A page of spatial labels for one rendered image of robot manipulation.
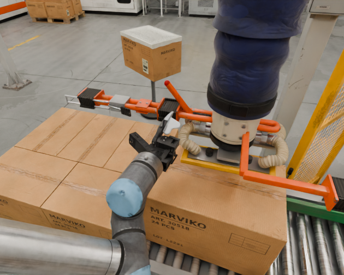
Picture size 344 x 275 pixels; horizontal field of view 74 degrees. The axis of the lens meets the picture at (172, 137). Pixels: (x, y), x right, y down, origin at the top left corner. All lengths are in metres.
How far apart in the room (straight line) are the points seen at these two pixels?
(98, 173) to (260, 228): 1.13
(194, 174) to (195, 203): 0.16
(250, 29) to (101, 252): 0.61
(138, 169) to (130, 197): 0.08
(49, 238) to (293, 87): 1.71
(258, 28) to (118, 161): 1.37
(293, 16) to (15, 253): 0.74
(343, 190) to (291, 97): 1.26
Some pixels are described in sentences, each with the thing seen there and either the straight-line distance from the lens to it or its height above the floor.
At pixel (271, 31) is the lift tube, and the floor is 1.61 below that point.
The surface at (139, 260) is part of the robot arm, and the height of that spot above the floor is 1.20.
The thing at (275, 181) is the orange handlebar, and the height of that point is 1.28.
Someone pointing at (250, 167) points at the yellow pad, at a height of 1.17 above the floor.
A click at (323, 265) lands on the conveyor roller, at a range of 1.52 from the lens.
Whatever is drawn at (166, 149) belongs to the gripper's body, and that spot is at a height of 1.28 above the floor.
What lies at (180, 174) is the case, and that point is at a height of 0.95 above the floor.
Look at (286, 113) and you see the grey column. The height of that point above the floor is 0.77.
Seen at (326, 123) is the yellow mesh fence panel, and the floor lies 1.01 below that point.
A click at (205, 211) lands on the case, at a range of 0.98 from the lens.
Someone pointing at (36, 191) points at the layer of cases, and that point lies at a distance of 1.77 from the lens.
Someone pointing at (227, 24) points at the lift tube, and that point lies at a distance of 0.66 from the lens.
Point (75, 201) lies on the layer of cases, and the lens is 1.60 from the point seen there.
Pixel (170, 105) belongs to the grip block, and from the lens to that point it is 0.91.
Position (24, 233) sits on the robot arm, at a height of 1.38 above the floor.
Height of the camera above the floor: 1.77
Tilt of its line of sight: 40 degrees down
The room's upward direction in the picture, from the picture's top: straight up
